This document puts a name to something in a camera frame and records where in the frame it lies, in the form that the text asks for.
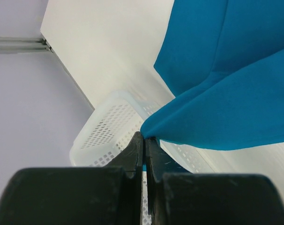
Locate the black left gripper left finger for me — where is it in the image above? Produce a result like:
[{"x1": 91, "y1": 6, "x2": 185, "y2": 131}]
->
[{"x1": 0, "y1": 132, "x2": 144, "y2": 225}]

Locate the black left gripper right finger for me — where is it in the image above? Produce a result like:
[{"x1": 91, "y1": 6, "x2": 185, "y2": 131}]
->
[{"x1": 144, "y1": 138, "x2": 284, "y2": 225}]

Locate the teal blue t shirt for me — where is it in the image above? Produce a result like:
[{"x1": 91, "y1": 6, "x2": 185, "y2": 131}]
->
[{"x1": 141, "y1": 0, "x2": 284, "y2": 150}]

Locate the white perforated plastic basket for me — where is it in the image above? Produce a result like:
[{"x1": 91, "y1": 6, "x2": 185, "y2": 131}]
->
[{"x1": 69, "y1": 90, "x2": 215, "y2": 225}]

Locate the aluminium frame left post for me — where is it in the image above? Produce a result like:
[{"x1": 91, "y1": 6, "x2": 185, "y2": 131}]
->
[{"x1": 0, "y1": 37, "x2": 51, "y2": 54}]

